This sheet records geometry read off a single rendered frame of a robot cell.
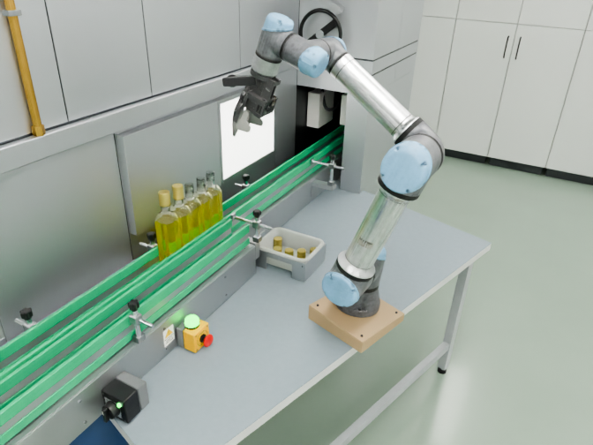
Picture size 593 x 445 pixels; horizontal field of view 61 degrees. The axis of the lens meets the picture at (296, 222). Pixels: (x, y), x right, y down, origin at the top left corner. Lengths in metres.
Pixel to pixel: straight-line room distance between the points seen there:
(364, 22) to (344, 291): 1.29
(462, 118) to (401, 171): 3.95
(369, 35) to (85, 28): 1.25
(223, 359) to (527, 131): 4.07
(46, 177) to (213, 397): 0.74
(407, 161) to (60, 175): 0.92
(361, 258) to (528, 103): 3.82
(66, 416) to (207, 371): 0.39
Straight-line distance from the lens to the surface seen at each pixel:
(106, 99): 1.57
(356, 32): 2.35
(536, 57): 4.98
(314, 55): 1.32
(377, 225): 1.33
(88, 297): 1.53
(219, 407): 1.43
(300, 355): 1.56
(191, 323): 1.54
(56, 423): 1.37
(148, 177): 1.70
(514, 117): 5.10
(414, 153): 1.22
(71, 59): 1.48
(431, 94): 5.18
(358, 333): 1.59
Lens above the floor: 1.83
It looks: 29 degrees down
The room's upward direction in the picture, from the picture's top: 2 degrees clockwise
